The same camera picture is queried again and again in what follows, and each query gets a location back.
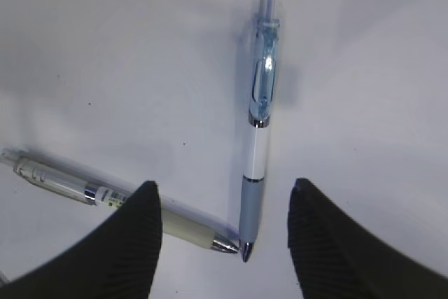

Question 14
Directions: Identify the cream barrel pen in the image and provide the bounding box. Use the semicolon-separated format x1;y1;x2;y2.
1;150;239;254

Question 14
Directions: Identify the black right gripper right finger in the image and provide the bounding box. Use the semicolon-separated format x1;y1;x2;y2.
287;178;447;298

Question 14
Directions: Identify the white blue pen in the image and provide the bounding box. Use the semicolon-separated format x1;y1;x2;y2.
239;0;280;263

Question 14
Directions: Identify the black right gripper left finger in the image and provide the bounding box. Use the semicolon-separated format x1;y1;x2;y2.
1;181;162;298

